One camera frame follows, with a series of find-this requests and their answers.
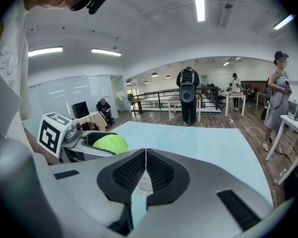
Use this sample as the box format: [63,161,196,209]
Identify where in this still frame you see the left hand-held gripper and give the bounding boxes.
[37,112,118,163]

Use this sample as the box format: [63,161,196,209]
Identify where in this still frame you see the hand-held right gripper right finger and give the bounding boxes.
[129,148,274,238]

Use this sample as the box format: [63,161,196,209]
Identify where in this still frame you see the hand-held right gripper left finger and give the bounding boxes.
[49,148,147,237]

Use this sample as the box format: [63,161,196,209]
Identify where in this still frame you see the green cabbage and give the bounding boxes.
[92,134,129,156]

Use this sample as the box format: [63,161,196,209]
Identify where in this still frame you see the person's left forearm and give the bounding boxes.
[23,129,62,166]

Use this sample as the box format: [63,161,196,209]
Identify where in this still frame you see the wooden desk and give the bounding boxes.
[72,111,107,132]

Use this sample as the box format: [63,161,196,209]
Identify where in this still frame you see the black monitor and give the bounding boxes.
[71,101,90,119]

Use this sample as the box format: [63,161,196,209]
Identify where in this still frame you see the light blue tablecloth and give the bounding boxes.
[108,120,274,229]

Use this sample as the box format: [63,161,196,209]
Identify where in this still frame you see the black metal railing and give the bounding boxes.
[130,85,219,115]

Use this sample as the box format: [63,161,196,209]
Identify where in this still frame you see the ceiling strip light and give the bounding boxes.
[273,13,296,31]
[190,0,206,22]
[90,48,122,57]
[28,46,64,58]

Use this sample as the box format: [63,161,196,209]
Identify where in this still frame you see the cream printed t-shirt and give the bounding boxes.
[0,0,35,143]

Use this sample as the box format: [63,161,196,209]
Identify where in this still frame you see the grey shell backpack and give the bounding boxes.
[179,68,197,103]

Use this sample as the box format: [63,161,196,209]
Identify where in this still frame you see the white table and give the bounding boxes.
[265,115,298,185]
[218,91,246,118]

